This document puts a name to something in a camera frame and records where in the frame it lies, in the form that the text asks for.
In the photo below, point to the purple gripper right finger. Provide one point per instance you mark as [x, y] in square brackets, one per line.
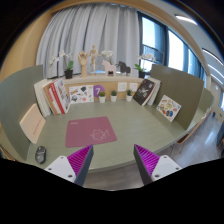
[153, 167]

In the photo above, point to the small potted plant left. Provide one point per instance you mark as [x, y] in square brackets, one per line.
[102, 97]

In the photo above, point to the white books stack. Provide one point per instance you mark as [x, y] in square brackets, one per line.
[40, 96]

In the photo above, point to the white orchid black pot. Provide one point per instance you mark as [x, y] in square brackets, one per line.
[145, 60]
[67, 60]

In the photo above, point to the black wooden horse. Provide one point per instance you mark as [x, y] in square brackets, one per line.
[123, 67]

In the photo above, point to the purple round number sign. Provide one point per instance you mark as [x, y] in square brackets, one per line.
[97, 89]

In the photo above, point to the wooden hand model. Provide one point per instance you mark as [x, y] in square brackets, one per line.
[83, 60]

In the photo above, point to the small potted plant right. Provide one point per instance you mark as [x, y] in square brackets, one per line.
[129, 95]

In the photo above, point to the maroon mouse pad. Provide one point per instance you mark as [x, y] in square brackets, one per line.
[89, 131]

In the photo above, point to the grey curtain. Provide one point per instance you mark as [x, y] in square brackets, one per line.
[106, 26]

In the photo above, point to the picture card with items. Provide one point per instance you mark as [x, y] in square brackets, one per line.
[81, 94]

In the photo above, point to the white orchid black pot left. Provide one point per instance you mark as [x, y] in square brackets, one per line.
[67, 60]

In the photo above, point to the grey computer mouse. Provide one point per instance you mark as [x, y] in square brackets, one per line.
[40, 155]

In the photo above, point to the red and white book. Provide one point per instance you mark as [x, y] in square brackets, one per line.
[61, 96]

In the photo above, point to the white paper card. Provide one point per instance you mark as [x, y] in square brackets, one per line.
[122, 86]
[133, 86]

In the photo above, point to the beige wooden board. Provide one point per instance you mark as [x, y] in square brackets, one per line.
[32, 123]

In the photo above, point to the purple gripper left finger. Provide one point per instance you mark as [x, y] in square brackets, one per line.
[73, 168]

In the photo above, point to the small potted plant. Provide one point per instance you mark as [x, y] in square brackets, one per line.
[129, 95]
[102, 97]
[113, 96]

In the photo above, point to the white wooden horse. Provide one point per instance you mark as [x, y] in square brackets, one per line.
[109, 69]

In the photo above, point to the white paper card right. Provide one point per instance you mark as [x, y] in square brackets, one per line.
[133, 86]

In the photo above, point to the white orchid black pot right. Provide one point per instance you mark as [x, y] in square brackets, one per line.
[145, 60]

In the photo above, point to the small potted plant middle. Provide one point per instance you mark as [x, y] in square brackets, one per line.
[113, 96]

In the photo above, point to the black book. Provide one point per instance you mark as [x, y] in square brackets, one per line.
[144, 92]

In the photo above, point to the wooden mannequin figure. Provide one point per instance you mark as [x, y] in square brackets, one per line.
[93, 54]

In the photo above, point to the colourful sticker card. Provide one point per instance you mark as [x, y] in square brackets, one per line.
[168, 108]

